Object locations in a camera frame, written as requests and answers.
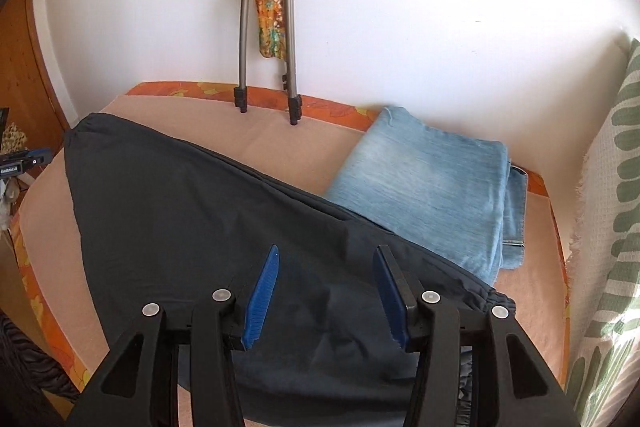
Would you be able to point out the dark wicker basket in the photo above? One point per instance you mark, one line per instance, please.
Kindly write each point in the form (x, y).
(30, 357)

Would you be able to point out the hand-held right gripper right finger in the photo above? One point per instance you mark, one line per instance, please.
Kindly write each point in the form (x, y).
(389, 297)

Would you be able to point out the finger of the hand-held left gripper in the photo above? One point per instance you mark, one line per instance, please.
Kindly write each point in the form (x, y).
(27, 159)

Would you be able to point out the wooden cabinet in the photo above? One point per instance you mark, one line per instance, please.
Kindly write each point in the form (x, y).
(22, 57)

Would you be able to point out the grey metal folding stand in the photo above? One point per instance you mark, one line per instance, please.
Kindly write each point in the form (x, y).
(292, 72)

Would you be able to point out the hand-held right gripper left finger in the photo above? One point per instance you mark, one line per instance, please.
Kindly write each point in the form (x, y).
(260, 297)

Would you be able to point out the folded light blue jeans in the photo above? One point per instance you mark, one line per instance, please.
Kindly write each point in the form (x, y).
(430, 187)

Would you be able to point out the white blanket with green leaves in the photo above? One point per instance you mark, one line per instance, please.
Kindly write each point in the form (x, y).
(610, 227)

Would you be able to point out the dark navy pants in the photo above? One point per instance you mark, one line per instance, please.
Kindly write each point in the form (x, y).
(200, 217)

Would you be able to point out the beige mattress with orange floral edge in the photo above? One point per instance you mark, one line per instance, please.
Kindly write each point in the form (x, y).
(280, 142)

